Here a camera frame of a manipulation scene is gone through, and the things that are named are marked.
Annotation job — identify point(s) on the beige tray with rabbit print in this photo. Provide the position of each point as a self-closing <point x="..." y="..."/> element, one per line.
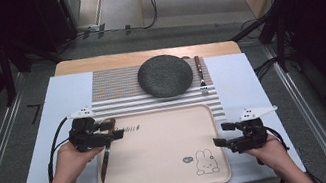
<point x="162" y="159"/>

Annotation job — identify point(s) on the white table sheet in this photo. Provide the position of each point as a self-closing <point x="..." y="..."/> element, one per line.
<point x="60" y="96"/>

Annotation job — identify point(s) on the white power strip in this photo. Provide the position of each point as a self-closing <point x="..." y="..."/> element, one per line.
<point x="90" y="28"/>

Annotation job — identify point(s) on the dark grey speckled plate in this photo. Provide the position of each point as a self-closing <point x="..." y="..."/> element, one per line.
<point x="165" y="76"/>

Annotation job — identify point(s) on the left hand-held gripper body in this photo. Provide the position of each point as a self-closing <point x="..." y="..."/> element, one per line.
<point x="86" y="138"/>

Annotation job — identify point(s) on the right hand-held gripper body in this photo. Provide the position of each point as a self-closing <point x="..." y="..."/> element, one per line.
<point x="252" y="136"/>

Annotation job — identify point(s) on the black metal stand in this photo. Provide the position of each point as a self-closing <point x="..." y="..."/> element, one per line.
<point x="278" y="37"/>
<point x="7" y="75"/>

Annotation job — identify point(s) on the striped placemat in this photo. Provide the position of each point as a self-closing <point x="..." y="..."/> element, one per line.
<point x="116" y="89"/>

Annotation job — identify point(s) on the person's left hand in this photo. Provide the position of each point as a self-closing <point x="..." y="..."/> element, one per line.
<point x="70" y="165"/>

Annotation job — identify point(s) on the person's right hand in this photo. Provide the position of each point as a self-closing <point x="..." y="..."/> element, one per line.
<point x="272" y="155"/>

